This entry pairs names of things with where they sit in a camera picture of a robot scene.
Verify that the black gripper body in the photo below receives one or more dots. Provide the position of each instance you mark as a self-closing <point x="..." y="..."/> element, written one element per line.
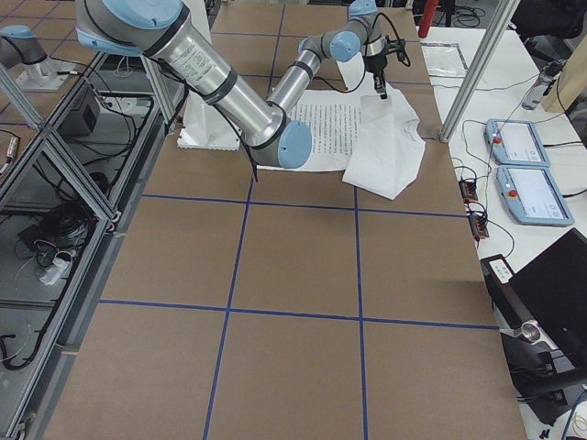
<point x="376" y="64"/>

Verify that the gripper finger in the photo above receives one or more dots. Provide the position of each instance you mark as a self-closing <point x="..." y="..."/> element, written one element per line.
<point x="381" y="95"/>

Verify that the white printed t-shirt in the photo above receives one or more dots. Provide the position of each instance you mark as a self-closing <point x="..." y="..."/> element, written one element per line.
<point x="373" y="141"/>

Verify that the third background robot arm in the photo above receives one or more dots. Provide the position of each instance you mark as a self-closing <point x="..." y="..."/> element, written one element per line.
<point x="19" y="45"/>

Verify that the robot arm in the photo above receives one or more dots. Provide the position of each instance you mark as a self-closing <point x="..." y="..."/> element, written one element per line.
<point x="362" y="35"/>
<point x="163" y="32"/>

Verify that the clear plastic sheet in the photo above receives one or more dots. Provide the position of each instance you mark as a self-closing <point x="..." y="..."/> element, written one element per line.
<point x="444" y="59"/>

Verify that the red cylinder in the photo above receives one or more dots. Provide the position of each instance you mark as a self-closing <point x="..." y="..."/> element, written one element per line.
<point x="427" y="18"/>

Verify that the orange black adapter box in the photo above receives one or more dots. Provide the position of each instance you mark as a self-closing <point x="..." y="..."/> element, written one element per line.
<point x="468" y="190"/>

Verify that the far blue teach pendant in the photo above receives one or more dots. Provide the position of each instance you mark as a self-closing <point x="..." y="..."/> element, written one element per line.
<point x="515" y="142"/>

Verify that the blue teach pendant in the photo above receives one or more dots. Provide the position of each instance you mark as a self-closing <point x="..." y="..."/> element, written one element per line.
<point x="532" y="196"/>
<point x="515" y="142"/>

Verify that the water bottle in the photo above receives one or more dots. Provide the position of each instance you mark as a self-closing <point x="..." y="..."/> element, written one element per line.
<point x="542" y="84"/>

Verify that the near blue teach pendant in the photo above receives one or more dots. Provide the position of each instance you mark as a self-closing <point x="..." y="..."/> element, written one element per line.
<point x="532" y="196"/>

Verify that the brown table mat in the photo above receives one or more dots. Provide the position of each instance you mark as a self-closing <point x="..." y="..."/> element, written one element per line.
<point x="294" y="306"/>

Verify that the black laptop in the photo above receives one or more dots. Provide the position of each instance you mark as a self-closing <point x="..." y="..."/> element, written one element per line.
<point x="544" y="303"/>

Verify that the black monitor stand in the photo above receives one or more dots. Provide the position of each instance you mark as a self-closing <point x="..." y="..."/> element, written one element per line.
<point x="549" y="381"/>

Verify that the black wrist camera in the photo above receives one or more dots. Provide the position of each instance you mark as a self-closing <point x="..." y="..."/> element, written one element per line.
<point x="397" y="47"/>

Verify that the aluminium frame post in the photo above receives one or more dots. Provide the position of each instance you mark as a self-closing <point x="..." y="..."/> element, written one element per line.
<point x="490" y="40"/>

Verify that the aluminium frame rack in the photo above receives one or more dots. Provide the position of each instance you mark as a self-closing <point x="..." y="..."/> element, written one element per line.
<point x="67" y="198"/>

